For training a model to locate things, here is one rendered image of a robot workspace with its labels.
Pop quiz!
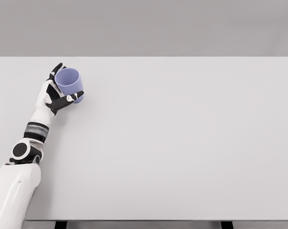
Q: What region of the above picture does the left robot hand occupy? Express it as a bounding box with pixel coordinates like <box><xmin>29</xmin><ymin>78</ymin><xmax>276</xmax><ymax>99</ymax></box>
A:
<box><xmin>35</xmin><ymin>62</ymin><xmax>84</xmax><ymax>116</ymax></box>

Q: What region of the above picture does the light purple cup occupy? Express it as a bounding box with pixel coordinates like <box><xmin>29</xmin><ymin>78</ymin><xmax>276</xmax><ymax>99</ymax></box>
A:
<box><xmin>54</xmin><ymin>68</ymin><xmax>84</xmax><ymax>104</ymax></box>

